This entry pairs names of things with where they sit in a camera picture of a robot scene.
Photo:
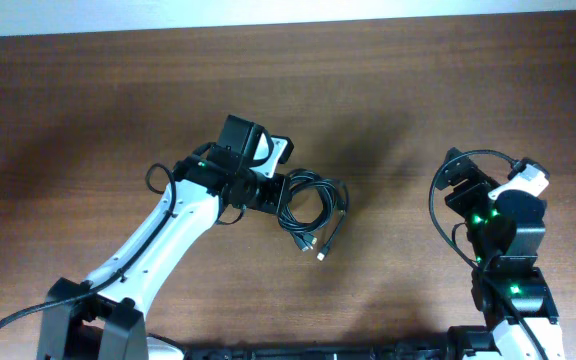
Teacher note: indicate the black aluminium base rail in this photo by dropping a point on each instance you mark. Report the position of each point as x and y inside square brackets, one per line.
[434, 347]

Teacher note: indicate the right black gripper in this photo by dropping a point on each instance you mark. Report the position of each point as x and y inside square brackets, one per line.
[476, 180]

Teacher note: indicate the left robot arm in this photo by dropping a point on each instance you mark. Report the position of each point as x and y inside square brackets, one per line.
[104, 316]

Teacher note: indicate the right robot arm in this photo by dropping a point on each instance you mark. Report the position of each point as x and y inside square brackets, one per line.
[505, 226]

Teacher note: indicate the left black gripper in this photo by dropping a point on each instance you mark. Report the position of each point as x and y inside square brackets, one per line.
[275, 195]

